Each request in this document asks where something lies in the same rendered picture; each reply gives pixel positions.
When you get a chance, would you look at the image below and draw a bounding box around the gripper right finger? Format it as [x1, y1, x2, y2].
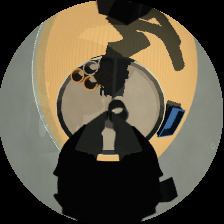
[110, 111, 163, 177]

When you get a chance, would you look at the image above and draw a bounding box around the blue rectangular crate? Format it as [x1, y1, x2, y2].
[156, 104, 186, 138]

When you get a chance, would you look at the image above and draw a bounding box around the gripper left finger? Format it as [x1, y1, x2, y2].
[53, 111, 108, 177]

